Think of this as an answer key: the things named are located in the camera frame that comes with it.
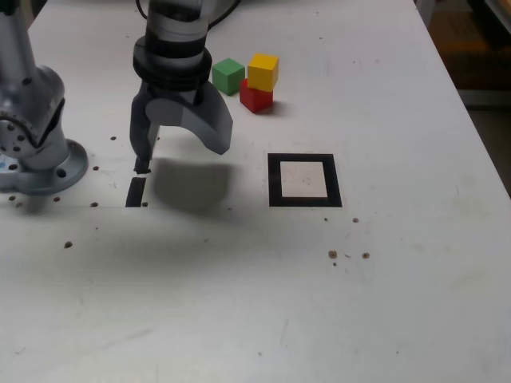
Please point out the black tape strip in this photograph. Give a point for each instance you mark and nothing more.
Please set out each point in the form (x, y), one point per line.
(135, 192)

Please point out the red cube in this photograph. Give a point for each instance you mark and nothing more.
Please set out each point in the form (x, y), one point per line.
(255, 101)

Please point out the black tape square outline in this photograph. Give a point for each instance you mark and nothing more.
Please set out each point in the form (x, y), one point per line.
(274, 179)

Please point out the green cube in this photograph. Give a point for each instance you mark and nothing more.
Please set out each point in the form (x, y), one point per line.
(226, 77)

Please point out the yellow cube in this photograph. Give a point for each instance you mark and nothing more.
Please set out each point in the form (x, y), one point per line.
(261, 73)

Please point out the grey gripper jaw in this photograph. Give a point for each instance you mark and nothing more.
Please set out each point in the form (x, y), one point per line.
(207, 119)
(140, 131)

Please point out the brown cardboard box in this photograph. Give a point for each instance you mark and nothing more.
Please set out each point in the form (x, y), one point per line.
(459, 32)

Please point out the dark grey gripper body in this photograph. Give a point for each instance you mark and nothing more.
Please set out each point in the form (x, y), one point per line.
(175, 89)

